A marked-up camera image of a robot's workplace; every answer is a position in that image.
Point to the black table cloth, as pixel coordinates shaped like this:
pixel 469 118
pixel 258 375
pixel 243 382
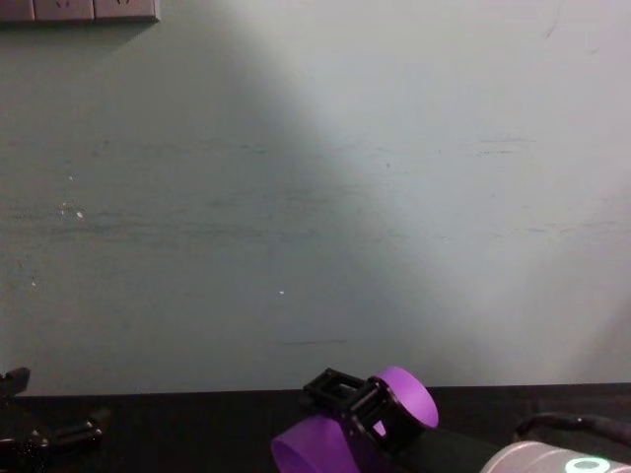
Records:
pixel 197 433

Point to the white wall socket plate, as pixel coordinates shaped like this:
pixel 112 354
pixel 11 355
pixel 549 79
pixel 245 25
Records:
pixel 125 9
pixel 64 9
pixel 15 9

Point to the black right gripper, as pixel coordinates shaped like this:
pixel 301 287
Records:
pixel 434 453

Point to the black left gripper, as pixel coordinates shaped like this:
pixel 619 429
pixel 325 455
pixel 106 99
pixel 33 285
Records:
pixel 20 455

